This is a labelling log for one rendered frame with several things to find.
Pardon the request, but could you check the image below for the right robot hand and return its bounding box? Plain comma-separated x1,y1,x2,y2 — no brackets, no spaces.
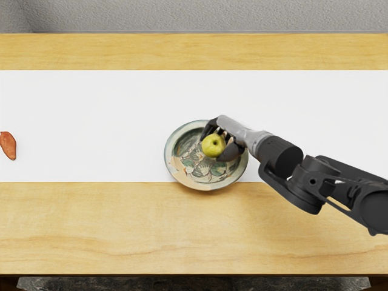
199,114,271,162

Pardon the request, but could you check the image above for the green apple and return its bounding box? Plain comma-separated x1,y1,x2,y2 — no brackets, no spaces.
201,133,226,158

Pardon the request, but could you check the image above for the patterned green ceramic plate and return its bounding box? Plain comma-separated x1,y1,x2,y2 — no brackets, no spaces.
164,119,250,192

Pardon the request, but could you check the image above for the orange sweet potato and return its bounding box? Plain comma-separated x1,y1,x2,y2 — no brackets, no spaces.
0,131,17,161

